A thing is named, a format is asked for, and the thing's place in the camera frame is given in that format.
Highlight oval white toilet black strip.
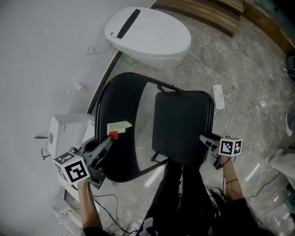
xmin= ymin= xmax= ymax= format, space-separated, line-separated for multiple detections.
xmin=104 ymin=6 xmax=192 ymax=71

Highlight yellow sticky note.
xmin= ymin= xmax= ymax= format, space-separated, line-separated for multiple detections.
xmin=106 ymin=120 xmax=133 ymax=134

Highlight wooden steps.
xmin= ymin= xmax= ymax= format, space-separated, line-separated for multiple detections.
xmin=151 ymin=0 xmax=245 ymax=38

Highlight green packet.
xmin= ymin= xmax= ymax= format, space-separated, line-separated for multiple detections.
xmin=122 ymin=53 xmax=137 ymax=68

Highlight person's black trousers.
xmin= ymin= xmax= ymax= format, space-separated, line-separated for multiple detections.
xmin=142 ymin=159 xmax=215 ymax=236

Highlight person's left forearm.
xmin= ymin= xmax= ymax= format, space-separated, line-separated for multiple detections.
xmin=77 ymin=178 xmax=103 ymax=230

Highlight white power cable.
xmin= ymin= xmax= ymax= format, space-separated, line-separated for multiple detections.
xmin=223 ymin=94 xmax=235 ymax=138
xmin=187 ymin=51 xmax=218 ymax=86

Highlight person's right forearm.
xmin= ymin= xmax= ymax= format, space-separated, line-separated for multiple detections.
xmin=220 ymin=155 xmax=245 ymax=204

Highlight white power strip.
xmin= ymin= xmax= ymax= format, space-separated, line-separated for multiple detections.
xmin=212 ymin=84 xmax=225 ymax=110

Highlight black folding chair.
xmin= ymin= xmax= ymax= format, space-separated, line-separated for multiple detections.
xmin=94 ymin=72 xmax=222 ymax=184

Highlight wood-edged raised platform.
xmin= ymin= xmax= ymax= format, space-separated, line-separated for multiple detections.
xmin=239 ymin=0 xmax=295 ymax=56

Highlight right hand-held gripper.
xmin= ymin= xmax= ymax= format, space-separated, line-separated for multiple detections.
xmin=199 ymin=134 xmax=243 ymax=171

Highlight person's black shirt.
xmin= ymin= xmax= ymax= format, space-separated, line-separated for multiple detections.
xmin=136 ymin=195 xmax=279 ymax=236

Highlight black floor cable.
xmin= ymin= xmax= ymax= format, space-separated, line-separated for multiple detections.
xmin=246 ymin=171 xmax=282 ymax=200

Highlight white toilet with square tank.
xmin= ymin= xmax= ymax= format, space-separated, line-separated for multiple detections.
xmin=47 ymin=113 xmax=101 ymax=216

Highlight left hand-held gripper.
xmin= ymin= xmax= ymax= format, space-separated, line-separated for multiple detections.
xmin=52 ymin=136 xmax=114 ymax=190

